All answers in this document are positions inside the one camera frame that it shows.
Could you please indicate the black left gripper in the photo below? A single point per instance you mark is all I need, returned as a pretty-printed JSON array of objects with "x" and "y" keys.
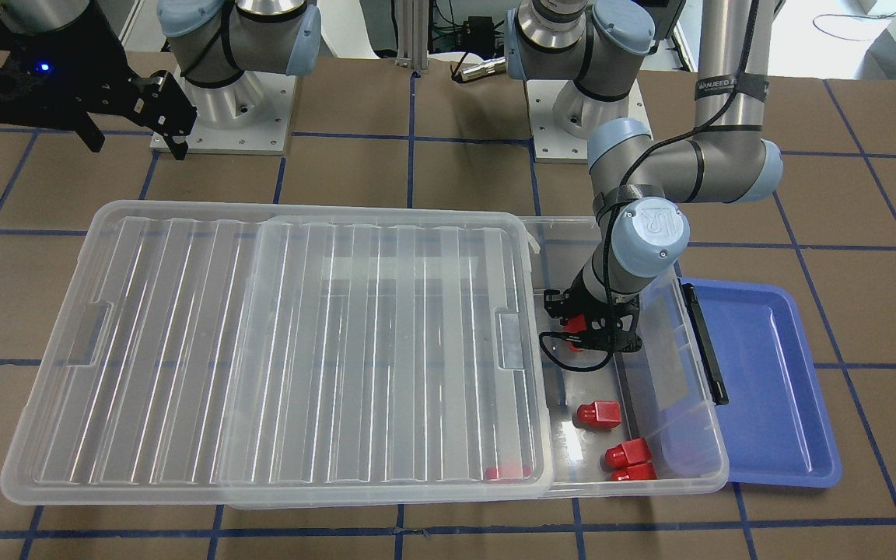
[{"x": 589, "y": 302}]

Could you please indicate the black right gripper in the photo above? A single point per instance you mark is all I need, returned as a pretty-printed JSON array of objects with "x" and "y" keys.
[{"x": 99, "y": 56}]

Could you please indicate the clear plastic box lid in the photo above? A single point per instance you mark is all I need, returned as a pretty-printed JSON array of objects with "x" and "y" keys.
[{"x": 128, "y": 405}]

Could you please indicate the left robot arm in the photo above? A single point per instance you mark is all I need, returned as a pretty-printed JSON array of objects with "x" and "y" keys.
[{"x": 639, "y": 184}]

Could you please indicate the red block under lid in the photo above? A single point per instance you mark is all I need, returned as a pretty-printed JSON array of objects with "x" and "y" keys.
[{"x": 507, "y": 472}]

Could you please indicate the blue plastic tray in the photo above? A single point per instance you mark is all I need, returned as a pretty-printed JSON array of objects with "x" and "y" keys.
[{"x": 775, "y": 424}]

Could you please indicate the clear plastic storage box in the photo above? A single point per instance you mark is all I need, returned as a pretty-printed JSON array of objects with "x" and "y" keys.
[{"x": 635, "y": 404}]

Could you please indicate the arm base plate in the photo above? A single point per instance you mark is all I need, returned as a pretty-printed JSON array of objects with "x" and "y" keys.
[
  {"x": 250, "y": 117},
  {"x": 562, "y": 118}
]

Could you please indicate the black box latch handle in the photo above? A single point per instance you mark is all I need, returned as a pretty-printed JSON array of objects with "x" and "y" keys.
[{"x": 708, "y": 356}]

